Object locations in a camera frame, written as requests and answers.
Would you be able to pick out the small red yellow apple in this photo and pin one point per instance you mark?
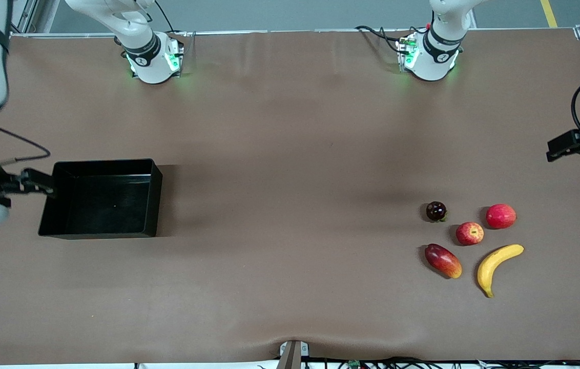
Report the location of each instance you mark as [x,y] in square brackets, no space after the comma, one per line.
[470,233]

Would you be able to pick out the red round peach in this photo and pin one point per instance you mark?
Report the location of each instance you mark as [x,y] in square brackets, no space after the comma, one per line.
[501,216]

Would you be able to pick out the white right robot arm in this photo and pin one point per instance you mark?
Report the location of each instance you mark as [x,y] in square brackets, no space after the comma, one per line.
[141,51]

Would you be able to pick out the black plastic box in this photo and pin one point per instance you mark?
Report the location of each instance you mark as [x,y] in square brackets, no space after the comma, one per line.
[105,205]

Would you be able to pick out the brown table mat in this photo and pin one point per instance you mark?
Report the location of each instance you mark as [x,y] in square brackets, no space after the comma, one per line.
[269,282]

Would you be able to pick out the yellow banana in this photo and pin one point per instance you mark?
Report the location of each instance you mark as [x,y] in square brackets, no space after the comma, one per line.
[490,266]

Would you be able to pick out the dark purple mangosteen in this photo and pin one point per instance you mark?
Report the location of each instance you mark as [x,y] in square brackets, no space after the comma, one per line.
[436,211]

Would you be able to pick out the red yellow mango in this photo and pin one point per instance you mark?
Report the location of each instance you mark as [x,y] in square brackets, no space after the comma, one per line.
[442,260]

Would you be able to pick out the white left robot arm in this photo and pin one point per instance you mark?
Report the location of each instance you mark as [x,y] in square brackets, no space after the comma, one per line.
[431,56]

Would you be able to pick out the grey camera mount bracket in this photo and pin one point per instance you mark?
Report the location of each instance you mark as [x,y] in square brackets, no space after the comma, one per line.
[292,353]

